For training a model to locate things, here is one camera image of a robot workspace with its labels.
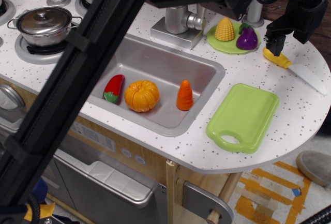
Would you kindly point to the grey stove burner front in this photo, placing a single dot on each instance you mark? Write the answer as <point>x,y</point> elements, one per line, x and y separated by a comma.
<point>38,55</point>

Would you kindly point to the steel pot with lid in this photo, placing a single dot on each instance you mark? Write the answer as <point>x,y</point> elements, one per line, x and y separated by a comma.
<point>44,26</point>

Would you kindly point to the grey dishwasher door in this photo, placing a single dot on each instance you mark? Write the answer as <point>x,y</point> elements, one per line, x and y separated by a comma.
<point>102,189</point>

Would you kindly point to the green plastic cutting board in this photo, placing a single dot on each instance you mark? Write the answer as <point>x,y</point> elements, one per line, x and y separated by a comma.
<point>241,121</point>

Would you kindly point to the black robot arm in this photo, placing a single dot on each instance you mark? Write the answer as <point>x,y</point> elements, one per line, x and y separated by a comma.
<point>88,52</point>

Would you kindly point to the grey slipper shoe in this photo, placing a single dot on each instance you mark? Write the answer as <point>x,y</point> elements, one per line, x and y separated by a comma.
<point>315,166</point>

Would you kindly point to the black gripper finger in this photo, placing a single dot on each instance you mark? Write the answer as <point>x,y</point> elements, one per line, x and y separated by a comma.
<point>268,41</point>
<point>276,44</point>

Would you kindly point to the yellow toy corn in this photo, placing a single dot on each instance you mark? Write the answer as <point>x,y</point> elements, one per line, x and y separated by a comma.
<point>225,30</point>

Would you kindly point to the orange toy pumpkin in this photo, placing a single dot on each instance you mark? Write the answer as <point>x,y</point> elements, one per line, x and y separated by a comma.
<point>142,95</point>

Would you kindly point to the grey stove knob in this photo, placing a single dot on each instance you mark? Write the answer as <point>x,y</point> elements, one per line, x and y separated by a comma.
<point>58,3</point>

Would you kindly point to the silver toy faucet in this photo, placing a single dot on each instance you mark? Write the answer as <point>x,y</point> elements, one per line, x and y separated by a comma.
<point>180,26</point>

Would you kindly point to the purple toy eggplant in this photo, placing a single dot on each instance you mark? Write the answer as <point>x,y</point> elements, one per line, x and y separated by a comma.
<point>248,39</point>

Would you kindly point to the orange toy carrot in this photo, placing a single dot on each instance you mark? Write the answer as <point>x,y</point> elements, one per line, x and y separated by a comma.
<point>185,96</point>

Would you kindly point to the silver toy sink basin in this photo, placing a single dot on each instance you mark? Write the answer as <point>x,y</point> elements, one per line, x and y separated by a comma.
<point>140,59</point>

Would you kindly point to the grey vertical pole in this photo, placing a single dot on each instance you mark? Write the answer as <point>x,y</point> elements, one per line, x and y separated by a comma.
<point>253,16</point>

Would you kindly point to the red toy chili pepper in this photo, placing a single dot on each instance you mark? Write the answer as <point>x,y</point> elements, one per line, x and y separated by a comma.
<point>112,90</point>

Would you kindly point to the light green plate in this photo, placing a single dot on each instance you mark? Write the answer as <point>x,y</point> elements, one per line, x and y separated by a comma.
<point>228,46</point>

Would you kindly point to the yellow handled white toy knife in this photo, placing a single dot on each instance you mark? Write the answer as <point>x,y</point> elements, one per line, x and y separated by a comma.
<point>301,71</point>

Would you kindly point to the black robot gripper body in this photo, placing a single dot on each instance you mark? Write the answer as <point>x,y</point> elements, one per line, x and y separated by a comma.
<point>301,18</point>

